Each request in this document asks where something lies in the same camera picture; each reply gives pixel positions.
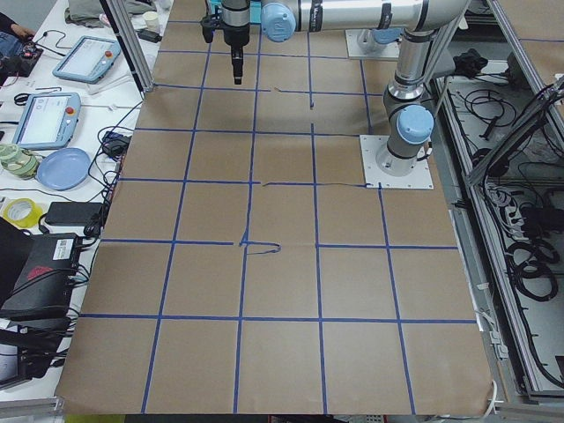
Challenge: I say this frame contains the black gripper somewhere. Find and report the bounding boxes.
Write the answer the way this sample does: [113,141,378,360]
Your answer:
[200,0,250,85]

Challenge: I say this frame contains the teach pendant far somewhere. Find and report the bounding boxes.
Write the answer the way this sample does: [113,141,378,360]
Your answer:
[52,36,122,84]

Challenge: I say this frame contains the teach pendant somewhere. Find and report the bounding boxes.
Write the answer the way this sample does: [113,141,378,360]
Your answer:
[12,93,81,151]
[52,36,122,84]

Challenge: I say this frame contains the grey cloth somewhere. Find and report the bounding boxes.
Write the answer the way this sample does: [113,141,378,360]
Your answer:
[65,0,104,27]

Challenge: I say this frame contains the teach pendant near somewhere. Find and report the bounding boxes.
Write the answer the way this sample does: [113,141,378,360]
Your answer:
[12,93,81,151]

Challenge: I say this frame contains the light blue plate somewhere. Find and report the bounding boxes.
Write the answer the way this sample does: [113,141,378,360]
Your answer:
[36,148,91,190]

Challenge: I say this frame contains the black power adapter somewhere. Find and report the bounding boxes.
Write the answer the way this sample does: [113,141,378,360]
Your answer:
[45,202,102,226]

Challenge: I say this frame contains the green tape rolls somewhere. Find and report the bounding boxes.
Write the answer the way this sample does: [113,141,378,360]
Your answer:
[1,144,40,180]

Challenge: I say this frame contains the yellow tape roll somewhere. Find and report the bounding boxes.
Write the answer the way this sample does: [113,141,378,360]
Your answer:
[3,198,43,229]

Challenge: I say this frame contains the black electronics box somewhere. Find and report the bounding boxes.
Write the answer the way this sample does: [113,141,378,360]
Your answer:
[1,234,82,322]

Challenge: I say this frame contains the aluminium frame post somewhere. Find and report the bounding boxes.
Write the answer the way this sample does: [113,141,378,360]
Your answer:
[100,0,154,93]

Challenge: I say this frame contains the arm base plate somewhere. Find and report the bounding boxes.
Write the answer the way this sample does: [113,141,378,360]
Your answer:
[345,28,403,62]
[360,135,434,189]

